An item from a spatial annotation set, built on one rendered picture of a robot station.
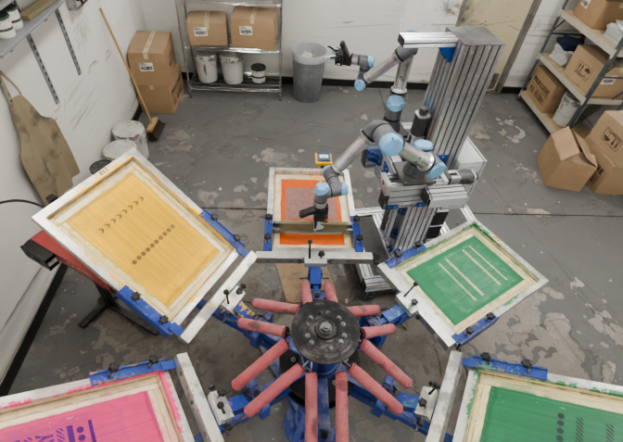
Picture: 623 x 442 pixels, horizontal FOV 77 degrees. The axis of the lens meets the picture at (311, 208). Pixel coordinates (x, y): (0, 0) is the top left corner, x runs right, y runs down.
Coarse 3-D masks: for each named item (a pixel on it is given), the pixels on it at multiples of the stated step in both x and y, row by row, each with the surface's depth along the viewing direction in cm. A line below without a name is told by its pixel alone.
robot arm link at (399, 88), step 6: (408, 30) 256; (414, 30) 254; (414, 54) 259; (408, 60) 262; (402, 66) 266; (408, 66) 265; (402, 72) 268; (408, 72) 269; (396, 78) 274; (402, 78) 271; (396, 84) 276; (402, 84) 275; (390, 90) 282; (396, 90) 278; (402, 90) 278; (402, 96) 280
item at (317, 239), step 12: (312, 180) 289; (324, 180) 290; (312, 192) 280; (312, 204) 272; (336, 204) 273; (312, 216) 264; (336, 216) 265; (312, 240) 249; (324, 240) 250; (336, 240) 250
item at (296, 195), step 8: (288, 184) 284; (296, 184) 284; (304, 184) 285; (288, 192) 278; (296, 192) 279; (304, 192) 279; (288, 200) 272; (296, 200) 273; (304, 200) 273; (288, 208) 267; (296, 208) 267; (304, 208) 268; (288, 216) 262; (296, 216) 263; (280, 240) 247; (288, 240) 248; (296, 240) 248; (304, 240) 249
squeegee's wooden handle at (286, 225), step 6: (282, 222) 238; (288, 222) 238; (294, 222) 238; (300, 222) 239; (306, 222) 239; (312, 222) 239; (324, 222) 240; (330, 222) 240; (336, 222) 241; (342, 222) 241; (282, 228) 240; (288, 228) 241; (294, 228) 241; (300, 228) 241; (306, 228) 241; (312, 228) 241; (324, 228) 242; (330, 228) 242; (336, 228) 242; (342, 228) 242
